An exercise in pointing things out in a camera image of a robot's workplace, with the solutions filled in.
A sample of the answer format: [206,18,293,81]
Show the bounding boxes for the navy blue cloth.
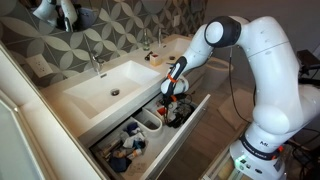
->
[109,157,132,173]

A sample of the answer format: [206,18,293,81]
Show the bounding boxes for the white wall power outlet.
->
[26,54,53,78]

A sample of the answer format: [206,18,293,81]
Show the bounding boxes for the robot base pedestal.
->
[203,139,291,180]

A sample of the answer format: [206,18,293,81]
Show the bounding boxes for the near white rectangular sink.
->
[64,60,159,119]

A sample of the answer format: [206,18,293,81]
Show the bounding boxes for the far white rectangular sink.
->
[159,38,190,56]

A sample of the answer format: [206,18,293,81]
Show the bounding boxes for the white toilet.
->
[201,57,233,90]

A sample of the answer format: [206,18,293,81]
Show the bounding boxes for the chrome faucet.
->
[90,51,104,73]
[157,28,169,47]

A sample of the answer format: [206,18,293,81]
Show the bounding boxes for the beige bath mat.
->
[218,89,254,130]

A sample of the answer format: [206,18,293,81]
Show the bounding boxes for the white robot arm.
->
[161,16,319,161]

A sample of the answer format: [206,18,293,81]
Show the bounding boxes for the far wall light switch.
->
[173,15,180,27]

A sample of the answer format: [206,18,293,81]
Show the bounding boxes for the clear glass bottle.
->
[143,28,150,51]

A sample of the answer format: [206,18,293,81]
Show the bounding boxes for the small cream countertop box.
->
[150,54,162,66]

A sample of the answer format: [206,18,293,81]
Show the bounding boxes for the far chrome faucet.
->
[157,28,169,47]

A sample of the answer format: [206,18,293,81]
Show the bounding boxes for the near chrome faucet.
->
[90,51,104,73]

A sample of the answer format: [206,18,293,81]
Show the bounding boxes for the white crumpled cloth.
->
[123,132,145,148]

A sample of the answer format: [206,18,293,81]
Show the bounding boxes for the black sunglasses on counter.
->
[144,51,153,61]

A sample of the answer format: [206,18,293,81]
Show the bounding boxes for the white rectangular sink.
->
[159,38,190,56]
[64,60,159,119]

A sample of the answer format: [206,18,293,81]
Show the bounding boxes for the open white vanity drawer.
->
[90,94,210,180]

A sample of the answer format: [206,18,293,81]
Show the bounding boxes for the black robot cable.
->
[227,46,254,125]

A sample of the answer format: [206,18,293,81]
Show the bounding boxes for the white box orange inside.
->
[157,106,167,116]

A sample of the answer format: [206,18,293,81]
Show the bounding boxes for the pile of black cables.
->
[166,93,197,129]

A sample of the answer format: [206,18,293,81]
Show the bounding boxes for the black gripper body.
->
[159,95,177,107]

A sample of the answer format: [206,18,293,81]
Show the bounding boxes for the round wall mirror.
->
[19,0,102,32]

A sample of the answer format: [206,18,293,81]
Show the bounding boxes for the white tube orange cap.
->
[127,149,142,160]

